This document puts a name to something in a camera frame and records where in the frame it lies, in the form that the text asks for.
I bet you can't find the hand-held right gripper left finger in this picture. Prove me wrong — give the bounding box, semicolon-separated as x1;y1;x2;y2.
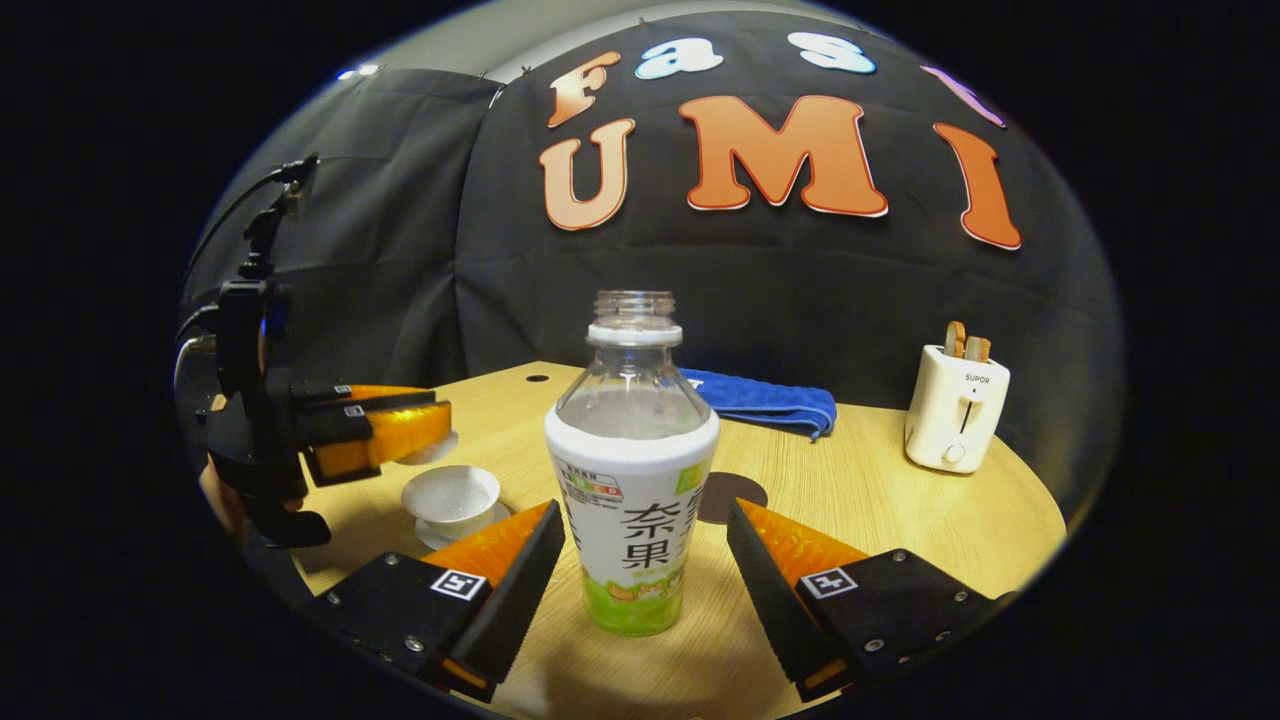
318;500;567;703

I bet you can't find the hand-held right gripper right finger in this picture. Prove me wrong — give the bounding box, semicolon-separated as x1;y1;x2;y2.
726;498;1016;703

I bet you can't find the white teacup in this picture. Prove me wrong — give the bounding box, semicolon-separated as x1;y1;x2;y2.
401;465;501;538

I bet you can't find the dark round coaster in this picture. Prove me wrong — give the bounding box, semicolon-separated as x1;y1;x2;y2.
697;472;769;526

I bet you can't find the clear water bottle white label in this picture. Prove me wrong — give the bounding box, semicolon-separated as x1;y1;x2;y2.
544;290;721;638

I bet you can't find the white saucer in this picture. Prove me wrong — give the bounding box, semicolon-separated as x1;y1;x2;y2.
415;500;513;552

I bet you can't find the blue towel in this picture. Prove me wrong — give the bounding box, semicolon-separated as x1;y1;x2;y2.
680;368;838;441

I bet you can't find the white toaster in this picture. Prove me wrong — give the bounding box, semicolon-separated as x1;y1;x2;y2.
904;344;1011;475

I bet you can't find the black backdrop cloth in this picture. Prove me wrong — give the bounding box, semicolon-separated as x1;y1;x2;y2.
180;10;1126;521

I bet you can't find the thick grey gripper cable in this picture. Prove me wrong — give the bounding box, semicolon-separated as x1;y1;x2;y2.
173;303;223;401

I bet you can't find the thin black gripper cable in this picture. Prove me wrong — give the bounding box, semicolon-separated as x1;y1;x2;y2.
183;165;301;286

